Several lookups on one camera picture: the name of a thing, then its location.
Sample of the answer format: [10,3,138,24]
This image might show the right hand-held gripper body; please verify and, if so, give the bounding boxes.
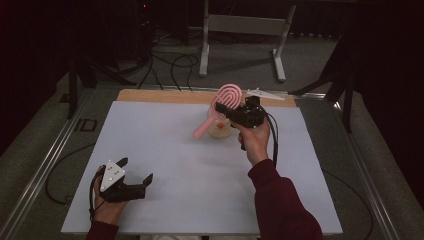
[229,87,286,130]

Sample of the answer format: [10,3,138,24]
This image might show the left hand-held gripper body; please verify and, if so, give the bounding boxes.
[99,159,148,204]

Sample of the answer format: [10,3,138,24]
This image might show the cream ribbed cup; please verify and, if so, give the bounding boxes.
[206,106,236,140]

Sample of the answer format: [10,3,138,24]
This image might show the pink hairbrush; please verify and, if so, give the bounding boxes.
[192,83,244,140]

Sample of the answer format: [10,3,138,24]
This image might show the person's right hand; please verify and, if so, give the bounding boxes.
[232,120,272,167]

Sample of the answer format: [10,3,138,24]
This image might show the person's left hand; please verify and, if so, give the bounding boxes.
[92,165,130,226]

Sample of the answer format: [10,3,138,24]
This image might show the white table mat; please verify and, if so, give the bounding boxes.
[60,100,344,236]

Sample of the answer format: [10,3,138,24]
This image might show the wooden board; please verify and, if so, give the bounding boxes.
[116,88,297,108]

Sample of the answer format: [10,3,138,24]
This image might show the grey metal stand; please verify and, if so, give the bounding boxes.
[198,0,297,83]

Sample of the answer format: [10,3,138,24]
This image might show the black tripod stand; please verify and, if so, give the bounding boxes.
[65,49,138,120]

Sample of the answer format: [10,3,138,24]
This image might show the black angled stand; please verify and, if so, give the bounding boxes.
[288,31,357,134]

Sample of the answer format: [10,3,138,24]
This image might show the dark equipment with red light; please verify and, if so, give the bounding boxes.
[132,0,158,64]

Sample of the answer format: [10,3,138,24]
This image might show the right hand-held gripper cable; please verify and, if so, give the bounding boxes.
[256,102,375,240]

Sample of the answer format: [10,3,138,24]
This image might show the hand-held gripper cable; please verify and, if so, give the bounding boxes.
[256,102,375,240]
[45,142,105,222]

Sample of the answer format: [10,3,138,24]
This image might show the black rectangular bracket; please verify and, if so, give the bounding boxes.
[73,117,99,133]

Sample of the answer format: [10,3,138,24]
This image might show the black floor cables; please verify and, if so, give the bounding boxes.
[137,31,200,92]

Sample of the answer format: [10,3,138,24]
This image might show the left hand-held gripper cable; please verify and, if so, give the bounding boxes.
[45,142,105,222]

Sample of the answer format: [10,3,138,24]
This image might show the aluminium table frame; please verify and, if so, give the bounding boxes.
[0,83,401,240]

